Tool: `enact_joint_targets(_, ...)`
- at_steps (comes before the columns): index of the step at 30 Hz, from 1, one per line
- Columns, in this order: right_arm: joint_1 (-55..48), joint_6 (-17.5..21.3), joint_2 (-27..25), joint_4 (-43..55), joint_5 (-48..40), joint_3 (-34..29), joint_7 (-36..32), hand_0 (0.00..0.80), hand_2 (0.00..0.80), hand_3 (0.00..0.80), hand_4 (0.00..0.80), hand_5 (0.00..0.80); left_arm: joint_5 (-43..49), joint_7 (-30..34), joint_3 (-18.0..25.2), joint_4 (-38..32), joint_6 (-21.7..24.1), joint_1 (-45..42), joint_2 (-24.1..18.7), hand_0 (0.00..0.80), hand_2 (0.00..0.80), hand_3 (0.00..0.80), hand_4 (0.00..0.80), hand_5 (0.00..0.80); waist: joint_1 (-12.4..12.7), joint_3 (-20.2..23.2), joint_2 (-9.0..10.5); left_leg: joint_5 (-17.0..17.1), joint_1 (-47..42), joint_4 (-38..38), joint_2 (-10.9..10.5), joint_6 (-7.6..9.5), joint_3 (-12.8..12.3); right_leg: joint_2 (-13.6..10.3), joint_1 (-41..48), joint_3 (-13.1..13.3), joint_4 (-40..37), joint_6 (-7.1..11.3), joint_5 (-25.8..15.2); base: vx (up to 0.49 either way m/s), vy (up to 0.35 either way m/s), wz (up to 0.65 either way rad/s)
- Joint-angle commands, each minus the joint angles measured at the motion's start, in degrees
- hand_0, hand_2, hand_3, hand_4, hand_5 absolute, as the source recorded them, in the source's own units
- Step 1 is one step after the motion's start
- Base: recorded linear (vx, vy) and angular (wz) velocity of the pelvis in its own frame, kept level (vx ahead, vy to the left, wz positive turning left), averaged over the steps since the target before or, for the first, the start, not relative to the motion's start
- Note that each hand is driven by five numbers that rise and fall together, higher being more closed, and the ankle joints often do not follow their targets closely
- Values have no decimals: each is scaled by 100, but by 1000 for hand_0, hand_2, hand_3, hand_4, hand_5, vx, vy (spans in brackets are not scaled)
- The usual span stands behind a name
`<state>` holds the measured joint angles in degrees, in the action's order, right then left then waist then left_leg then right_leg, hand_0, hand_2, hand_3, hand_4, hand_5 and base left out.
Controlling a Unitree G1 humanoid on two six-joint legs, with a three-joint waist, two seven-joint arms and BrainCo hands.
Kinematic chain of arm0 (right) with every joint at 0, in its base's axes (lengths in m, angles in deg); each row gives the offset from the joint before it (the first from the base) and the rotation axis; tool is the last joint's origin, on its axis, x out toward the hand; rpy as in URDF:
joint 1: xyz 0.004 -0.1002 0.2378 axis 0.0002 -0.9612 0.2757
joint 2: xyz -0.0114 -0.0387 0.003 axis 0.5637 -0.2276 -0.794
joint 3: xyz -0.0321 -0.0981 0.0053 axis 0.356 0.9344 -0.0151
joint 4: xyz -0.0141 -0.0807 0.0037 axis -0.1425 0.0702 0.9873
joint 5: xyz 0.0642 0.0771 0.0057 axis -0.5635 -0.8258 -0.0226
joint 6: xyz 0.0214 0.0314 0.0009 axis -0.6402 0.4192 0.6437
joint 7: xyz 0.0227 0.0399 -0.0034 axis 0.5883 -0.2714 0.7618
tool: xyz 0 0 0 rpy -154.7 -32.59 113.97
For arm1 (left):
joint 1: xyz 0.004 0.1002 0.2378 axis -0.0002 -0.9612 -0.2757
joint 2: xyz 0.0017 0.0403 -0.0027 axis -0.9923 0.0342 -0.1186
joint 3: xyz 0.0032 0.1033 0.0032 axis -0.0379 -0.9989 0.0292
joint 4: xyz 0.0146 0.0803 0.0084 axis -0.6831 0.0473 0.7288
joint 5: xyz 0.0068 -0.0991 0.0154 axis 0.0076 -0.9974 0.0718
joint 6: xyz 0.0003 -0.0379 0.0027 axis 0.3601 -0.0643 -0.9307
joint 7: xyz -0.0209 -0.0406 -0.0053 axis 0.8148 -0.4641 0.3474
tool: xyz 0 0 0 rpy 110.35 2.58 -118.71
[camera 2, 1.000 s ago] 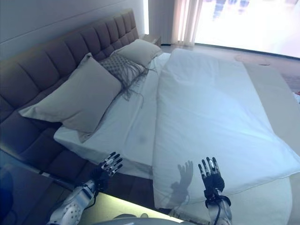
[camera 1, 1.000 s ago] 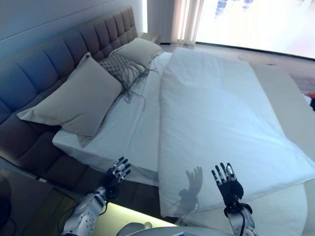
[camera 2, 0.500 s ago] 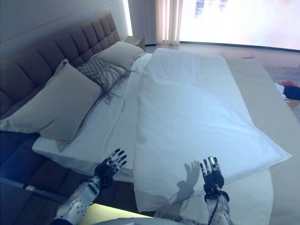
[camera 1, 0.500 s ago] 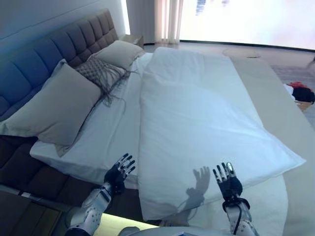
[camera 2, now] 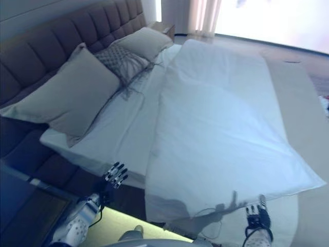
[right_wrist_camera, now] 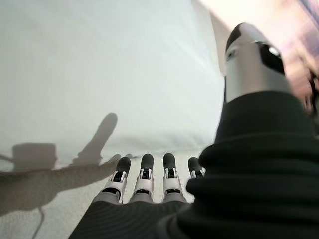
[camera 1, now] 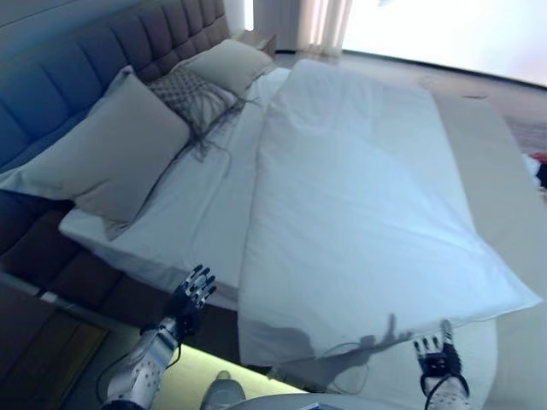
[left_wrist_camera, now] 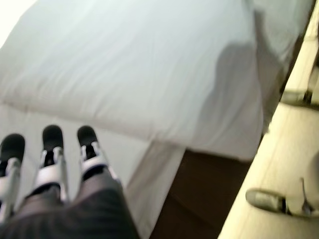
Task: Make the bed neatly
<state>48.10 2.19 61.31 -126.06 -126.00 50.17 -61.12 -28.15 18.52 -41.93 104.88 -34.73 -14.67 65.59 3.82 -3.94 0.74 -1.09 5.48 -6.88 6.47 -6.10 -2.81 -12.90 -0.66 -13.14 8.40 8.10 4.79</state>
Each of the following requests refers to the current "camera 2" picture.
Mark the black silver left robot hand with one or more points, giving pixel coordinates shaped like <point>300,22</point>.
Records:
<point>117,175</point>

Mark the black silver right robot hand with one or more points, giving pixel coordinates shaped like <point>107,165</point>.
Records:
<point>262,217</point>

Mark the white duvet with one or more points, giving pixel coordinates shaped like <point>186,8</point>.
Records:
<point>221,123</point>

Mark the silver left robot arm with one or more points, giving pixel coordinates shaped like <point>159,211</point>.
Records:
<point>79,218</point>

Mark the white bed sheet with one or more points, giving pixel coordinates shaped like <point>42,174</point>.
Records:
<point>123,133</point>

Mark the beige bed runner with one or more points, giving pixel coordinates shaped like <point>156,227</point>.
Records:
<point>295,103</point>

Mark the large beige pillow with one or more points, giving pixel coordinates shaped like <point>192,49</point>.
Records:
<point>69,97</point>

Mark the dark glass-topped bedside table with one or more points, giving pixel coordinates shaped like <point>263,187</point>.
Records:
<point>25,205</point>

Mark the grey woven fringed cushion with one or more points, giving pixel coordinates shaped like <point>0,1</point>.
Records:
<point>120,60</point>

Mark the small beige pillow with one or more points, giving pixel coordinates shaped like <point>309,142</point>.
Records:
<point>144,42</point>

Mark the brown tufted headboard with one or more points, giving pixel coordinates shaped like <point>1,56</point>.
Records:
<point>51,46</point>

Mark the light wooden nightstand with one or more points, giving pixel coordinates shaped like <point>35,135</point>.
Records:
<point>163,27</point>

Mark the sheer window curtain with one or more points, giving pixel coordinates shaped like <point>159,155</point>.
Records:
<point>204,15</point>

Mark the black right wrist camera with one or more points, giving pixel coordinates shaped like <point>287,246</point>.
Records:
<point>258,229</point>

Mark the brown upholstered bed frame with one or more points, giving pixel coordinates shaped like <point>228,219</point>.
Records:
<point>33,149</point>

